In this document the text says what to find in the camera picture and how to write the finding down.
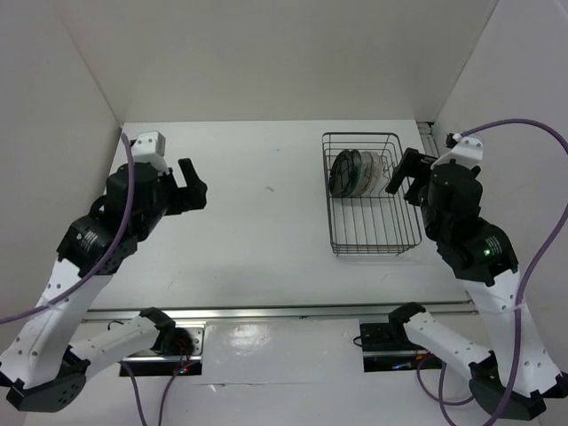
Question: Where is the aluminium front rail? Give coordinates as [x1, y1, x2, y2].
[82, 300, 477, 323]

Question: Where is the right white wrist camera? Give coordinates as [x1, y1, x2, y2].
[440, 133, 484, 169]

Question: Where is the smoky clear square plate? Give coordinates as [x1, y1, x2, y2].
[359, 151, 378, 197]

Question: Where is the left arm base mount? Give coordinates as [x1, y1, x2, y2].
[120, 325, 205, 377]

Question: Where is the grey wire dish rack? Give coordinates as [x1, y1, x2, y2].
[322, 131, 422, 256]

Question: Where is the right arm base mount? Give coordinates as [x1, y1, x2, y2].
[353, 322, 441, 373]

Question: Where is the clear glass square plate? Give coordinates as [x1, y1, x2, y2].
[367, 151, 383, 196]

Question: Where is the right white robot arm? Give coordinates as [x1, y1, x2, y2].
[386, 148, 567, 421]

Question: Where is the black round plate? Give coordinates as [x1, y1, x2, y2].
[328, 150, 351, 198]

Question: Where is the aluminium side rail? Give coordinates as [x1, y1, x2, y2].
[416, 122, 449, 157]

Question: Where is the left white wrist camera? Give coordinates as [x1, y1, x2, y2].
[131, 130, 170, 174]

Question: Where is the blue patterned round plate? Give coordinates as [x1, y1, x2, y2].
[343, 149, 362, 197]

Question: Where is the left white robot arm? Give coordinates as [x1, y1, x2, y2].
[1, 159, 207, 413]

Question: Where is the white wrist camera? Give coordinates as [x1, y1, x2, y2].
[440, 133, 484, 169]
[131, 130, 170, 174]

